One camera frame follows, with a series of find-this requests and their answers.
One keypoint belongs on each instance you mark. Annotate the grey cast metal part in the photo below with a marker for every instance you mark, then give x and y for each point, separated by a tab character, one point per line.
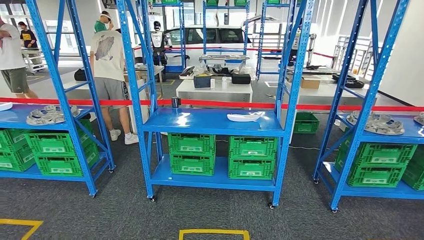
49	115
377	123
420	118

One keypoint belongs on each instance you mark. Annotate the cardboard box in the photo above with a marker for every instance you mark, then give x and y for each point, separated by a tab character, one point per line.
310	83

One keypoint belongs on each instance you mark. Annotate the white metal railing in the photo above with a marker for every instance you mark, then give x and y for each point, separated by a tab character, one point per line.
356	53

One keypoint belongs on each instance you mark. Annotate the green plastic crate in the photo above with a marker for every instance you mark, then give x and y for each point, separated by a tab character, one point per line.
59	165
374	175
306	124
192	144
192	165
381	154
15	160
415	172
49	144
253	147
10	139
251	169

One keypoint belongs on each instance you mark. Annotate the stamped metal panel on stand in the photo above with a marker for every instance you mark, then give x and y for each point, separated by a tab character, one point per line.
223	57

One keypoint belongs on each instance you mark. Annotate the white plastic car part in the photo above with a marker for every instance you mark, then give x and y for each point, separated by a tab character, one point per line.
245	117
5	106

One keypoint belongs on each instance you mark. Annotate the red barrier tape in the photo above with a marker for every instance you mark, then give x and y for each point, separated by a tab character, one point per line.
215	104

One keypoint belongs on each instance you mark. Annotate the black white humanoid robot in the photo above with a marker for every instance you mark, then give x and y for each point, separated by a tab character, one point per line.
158	39
311	46

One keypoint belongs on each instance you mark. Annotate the person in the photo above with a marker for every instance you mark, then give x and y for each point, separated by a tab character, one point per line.
101	26
107	59
11	49
29	36

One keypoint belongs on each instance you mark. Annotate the black plastic tray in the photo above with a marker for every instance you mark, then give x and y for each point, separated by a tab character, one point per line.
354	83
339	78
187	70

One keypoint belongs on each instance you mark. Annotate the steel workbench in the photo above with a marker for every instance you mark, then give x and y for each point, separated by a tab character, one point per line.
155	69

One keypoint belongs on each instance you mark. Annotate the white plastic bottle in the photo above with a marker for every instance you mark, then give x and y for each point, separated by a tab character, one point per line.
224	83

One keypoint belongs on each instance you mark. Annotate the white cart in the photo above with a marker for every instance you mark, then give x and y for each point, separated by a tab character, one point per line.
33	59

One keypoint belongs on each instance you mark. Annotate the black barrier post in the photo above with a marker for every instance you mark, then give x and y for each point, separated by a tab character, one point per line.
175	102

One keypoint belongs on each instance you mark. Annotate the low white table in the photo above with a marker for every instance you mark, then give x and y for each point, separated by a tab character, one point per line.
184	78

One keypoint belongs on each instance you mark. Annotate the white car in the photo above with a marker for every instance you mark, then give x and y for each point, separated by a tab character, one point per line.
193	49

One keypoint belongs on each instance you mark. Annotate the black carry case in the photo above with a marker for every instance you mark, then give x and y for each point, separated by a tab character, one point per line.
241	78

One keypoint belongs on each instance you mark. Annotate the small white carton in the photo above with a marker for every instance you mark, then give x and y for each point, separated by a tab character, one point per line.
212	83

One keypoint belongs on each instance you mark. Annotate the blue steel shelf rack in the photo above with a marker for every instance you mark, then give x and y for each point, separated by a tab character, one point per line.
20	116
212	121
204	33
260	39
381	138
182	33

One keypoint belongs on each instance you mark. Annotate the black bag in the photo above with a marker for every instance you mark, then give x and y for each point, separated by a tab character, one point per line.
80	74

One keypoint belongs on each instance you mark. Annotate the steel table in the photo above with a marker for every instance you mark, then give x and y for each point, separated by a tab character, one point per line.
318	70

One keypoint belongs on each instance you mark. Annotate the blue yellow tool bag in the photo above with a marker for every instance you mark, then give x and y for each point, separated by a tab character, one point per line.
202	82

